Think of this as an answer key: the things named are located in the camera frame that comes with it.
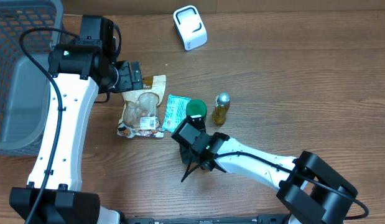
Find mint green wipes pack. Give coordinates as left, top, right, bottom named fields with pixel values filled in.
left=162, top=95, right=191, bottom=133

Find white barcode scanner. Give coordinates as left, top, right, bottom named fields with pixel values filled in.
left=173, top=5, right=208, bottom=51

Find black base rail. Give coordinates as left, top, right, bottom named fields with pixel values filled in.
left=121, top=214, right=290, bottom=224

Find brown Pantree snack pouch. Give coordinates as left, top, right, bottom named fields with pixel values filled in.
left=117, top=75, right=167, bottom=138

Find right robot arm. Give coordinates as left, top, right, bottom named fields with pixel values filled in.
left=172, top=115, right=358, bottom=223

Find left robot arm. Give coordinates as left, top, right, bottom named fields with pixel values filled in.
left=9, top=15, right=143, bottom=223

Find grey plastic mesh basket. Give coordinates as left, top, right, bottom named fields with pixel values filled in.
left=0, top=0, right=63, bottom=156

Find green lid jar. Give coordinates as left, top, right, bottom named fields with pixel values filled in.
left=186, top=100, right=207, bottom=121

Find yellow oil bottle silver cap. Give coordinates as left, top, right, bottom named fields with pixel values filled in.
left=212, top=92, right=230, bottom=125

